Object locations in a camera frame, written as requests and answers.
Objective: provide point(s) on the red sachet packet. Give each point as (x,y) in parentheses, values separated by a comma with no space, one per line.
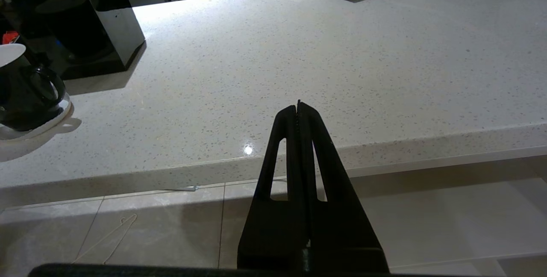
(9,37)

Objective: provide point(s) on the black tissue box white lid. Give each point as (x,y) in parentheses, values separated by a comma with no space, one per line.
(77,29)

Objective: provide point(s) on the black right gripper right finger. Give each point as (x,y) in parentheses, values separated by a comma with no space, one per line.
(342,234)

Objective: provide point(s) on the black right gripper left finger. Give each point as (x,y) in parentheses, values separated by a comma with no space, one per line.
(277,225)

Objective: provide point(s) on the black mug white inside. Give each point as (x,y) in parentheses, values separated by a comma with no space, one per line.
(21,93)

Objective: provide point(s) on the white round coaster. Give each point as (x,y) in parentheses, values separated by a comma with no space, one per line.
(51,121)

